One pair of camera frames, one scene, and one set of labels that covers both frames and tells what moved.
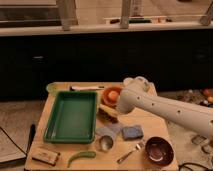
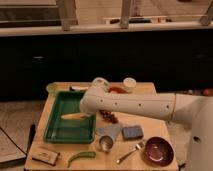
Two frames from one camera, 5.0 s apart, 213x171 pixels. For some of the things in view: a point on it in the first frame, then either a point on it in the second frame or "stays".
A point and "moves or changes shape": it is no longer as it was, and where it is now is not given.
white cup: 127,81 stays
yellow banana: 109,110 moves or changes shape
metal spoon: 137,147 stays
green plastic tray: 73,118 stays
